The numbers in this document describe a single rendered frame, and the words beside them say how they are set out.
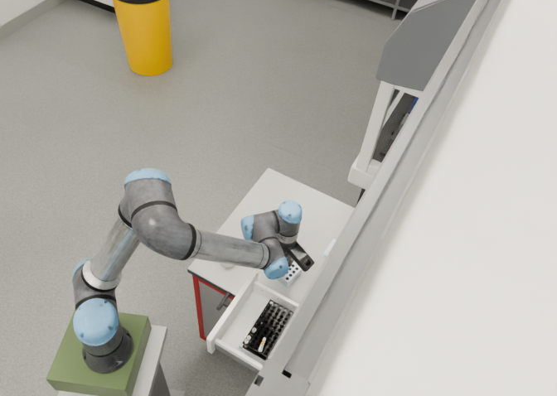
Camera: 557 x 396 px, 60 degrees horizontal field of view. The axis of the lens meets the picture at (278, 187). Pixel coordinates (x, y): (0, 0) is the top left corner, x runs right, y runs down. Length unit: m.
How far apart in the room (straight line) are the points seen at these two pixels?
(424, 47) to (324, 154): 1.84
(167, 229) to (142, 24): 2.65
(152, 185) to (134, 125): 2.33
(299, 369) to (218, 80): 3.56
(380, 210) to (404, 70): 1.22
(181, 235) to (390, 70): 0.93
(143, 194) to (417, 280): 0.85
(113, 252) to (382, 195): 0.99
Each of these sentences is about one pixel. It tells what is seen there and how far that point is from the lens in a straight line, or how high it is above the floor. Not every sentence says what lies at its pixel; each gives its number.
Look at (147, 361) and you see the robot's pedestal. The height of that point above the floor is 0.76.
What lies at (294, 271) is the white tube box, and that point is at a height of 0.79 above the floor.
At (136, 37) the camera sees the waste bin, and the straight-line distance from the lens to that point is 3.77.
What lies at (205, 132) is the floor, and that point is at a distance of 3.45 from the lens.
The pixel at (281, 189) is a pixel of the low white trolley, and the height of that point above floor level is 0.76.
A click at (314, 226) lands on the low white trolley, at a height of 0.76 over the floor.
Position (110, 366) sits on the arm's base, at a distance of 1.63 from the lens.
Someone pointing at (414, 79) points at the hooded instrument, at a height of 1.42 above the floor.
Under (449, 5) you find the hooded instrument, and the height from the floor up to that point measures 1.69.
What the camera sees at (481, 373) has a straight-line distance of 0.49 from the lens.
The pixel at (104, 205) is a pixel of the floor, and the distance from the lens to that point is 3.11.
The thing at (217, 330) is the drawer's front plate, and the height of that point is 0.93.
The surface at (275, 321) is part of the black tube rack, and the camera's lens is 1.63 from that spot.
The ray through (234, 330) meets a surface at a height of 0.84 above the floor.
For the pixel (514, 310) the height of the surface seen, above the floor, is 1.97.
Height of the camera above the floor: 2.38
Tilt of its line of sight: 50 degrees down
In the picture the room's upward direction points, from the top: 7 degrees clockwise
